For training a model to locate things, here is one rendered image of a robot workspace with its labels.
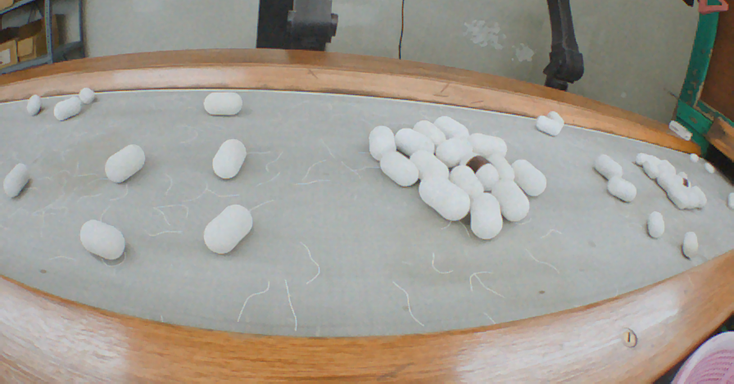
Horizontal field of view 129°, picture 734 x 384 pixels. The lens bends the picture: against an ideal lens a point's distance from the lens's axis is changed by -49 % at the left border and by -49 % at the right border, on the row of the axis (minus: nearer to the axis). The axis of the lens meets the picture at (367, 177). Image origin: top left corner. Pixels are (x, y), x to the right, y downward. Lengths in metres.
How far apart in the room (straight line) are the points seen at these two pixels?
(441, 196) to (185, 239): 0.15
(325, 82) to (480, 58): 2.28
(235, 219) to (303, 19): 0.47
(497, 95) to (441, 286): 0.33
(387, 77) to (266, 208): 0.25
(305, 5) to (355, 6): 1.67
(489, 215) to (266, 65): 0.30
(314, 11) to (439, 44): 1.91
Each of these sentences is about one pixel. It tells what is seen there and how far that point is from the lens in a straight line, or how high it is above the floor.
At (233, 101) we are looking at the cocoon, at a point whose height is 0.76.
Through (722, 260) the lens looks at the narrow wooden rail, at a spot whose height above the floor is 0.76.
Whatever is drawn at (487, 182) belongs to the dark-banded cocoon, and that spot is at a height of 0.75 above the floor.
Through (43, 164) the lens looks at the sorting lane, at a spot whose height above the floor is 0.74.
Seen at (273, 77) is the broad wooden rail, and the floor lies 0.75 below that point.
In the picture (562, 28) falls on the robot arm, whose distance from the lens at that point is 0.89.
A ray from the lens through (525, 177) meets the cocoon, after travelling 0.27.
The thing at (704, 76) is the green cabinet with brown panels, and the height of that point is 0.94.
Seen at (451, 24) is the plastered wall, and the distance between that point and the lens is 2.46.
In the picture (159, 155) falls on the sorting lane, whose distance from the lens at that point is 0.27.
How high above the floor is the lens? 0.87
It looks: 32 degrees down
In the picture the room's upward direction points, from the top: 9 degrees clockwise
